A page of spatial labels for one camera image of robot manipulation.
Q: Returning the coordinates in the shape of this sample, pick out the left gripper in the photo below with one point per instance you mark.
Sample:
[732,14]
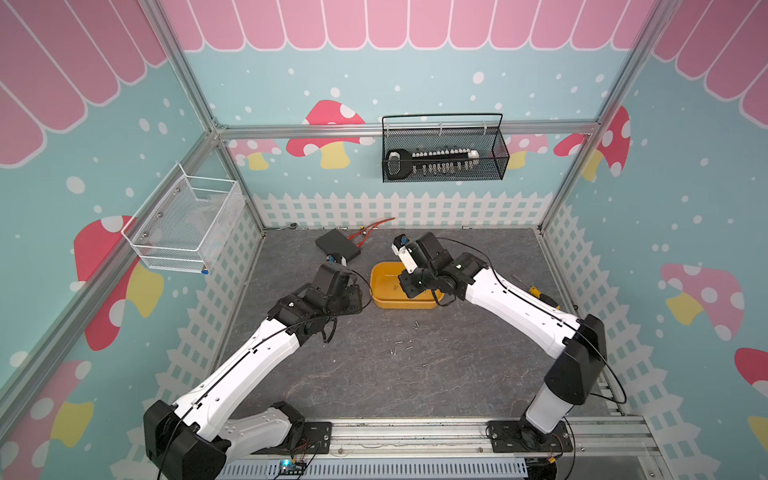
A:
[355,294]

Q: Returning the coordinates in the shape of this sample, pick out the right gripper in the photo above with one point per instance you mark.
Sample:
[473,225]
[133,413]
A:
[410,289]

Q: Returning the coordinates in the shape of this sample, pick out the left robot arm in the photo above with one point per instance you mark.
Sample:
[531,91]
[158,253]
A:
[195,436]

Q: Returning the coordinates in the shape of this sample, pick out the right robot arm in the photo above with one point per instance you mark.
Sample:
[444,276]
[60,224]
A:
[577,345]

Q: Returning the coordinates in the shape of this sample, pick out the black flat box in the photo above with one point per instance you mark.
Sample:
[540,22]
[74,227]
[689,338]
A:
[335,241]

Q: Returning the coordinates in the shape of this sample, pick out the yellow plastic storage box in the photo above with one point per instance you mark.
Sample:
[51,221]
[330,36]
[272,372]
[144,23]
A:
[387,291]

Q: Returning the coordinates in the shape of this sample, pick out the socket wrench set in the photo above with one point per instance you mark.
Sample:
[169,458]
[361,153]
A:
[400,164]

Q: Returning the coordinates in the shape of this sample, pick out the yellow black screwdriver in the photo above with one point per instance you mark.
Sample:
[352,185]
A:
[535,292]

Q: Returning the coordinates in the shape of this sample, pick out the green circuit board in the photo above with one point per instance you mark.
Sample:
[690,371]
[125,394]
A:
[291,467]

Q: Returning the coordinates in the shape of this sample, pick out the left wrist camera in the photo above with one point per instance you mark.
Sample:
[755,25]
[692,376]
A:
[337,258]

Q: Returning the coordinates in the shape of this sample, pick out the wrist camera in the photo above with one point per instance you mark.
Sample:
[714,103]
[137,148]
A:
[337,258]
[401,250]

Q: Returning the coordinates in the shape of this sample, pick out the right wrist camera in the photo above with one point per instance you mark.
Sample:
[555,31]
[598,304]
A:
[401,250]

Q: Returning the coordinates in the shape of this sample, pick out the red handled pliers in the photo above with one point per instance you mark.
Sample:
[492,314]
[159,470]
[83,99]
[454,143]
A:
[360,237]

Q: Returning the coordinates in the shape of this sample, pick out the black wire mesh basket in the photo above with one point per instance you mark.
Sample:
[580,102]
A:
[443,147]

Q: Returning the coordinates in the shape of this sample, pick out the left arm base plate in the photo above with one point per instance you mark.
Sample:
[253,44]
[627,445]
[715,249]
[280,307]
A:
[304,438]

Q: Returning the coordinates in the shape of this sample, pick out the white wire basket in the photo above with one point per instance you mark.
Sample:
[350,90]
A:
[185,226]

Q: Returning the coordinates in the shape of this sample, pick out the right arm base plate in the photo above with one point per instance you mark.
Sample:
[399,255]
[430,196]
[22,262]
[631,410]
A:
[517,436]

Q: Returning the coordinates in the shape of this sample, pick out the aluminium front rail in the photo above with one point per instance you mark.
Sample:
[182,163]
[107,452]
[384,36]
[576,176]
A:
[457,448]

